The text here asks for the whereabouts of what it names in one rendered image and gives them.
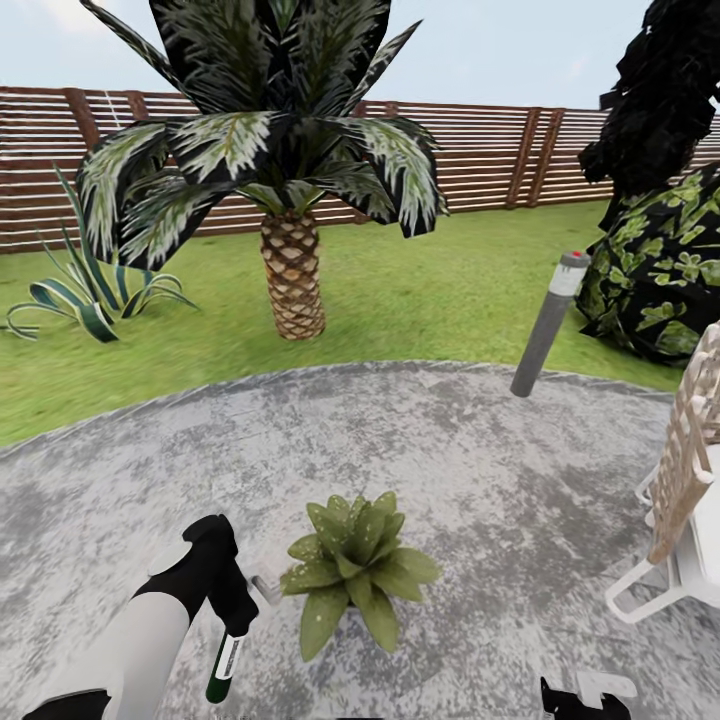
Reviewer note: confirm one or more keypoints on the pot plant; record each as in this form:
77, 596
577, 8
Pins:
350, 564

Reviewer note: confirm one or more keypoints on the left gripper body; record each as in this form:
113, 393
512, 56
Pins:
233, 604

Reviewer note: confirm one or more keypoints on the tree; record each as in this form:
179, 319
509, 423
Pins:
659, 110

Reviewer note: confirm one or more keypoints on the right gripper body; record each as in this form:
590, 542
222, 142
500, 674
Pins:
566, 707

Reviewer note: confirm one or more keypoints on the garden chair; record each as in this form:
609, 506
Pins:
684, 490

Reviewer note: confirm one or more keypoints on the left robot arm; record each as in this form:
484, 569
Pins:
123, 674

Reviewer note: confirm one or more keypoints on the insectifuge atomizer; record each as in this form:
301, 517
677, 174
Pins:
224, 668

